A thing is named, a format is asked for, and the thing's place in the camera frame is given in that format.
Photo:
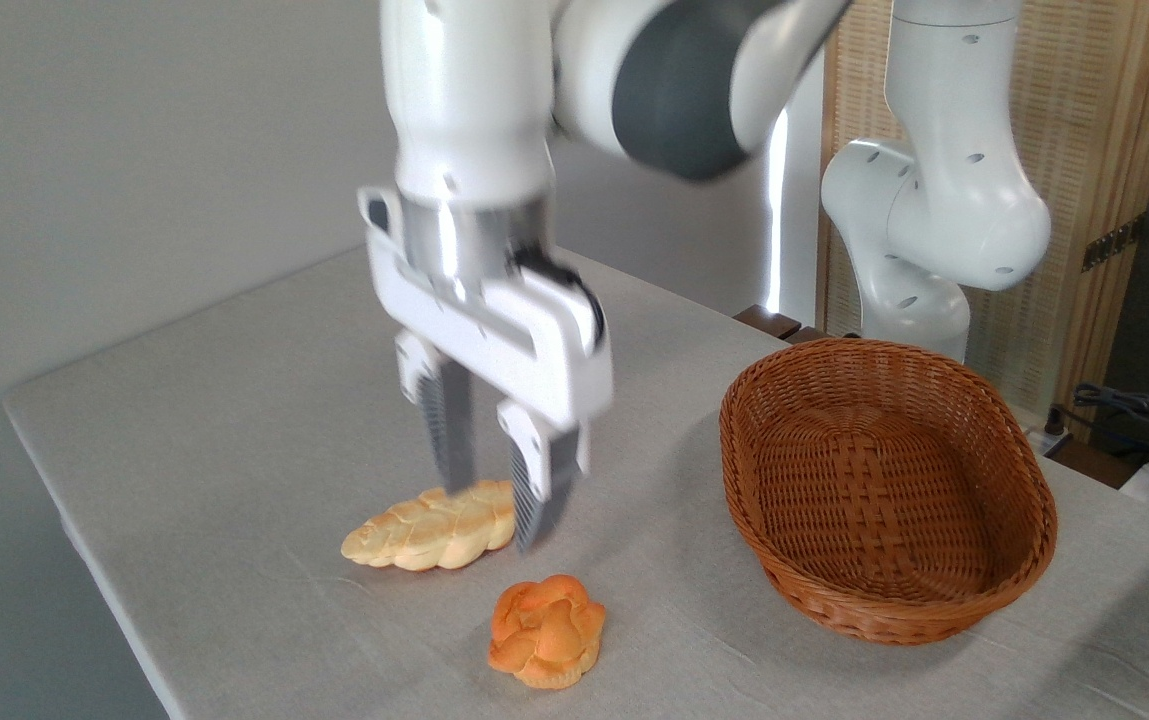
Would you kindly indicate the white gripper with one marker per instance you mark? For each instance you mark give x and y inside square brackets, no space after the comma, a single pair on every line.
[544,360]

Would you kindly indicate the round knotted bread roll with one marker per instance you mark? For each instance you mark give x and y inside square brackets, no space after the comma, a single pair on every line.
[546,632]

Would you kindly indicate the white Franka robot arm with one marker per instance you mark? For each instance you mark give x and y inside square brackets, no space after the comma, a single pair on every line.
[474,100]

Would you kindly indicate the long braided bread loaf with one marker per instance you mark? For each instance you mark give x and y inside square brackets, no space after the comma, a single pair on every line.
[424,530]

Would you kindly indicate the grey tablecloth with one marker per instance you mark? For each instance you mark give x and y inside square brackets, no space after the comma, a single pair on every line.
[234,420]

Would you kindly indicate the dark brown wooden furniture piece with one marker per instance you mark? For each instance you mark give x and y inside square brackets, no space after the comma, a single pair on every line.
[772,322]

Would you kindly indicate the brown oval wicker basket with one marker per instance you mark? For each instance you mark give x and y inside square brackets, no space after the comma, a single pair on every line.
[884,480]

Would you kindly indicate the dark metal screen hinge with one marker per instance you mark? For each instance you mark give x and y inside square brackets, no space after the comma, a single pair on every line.
[1112,243]

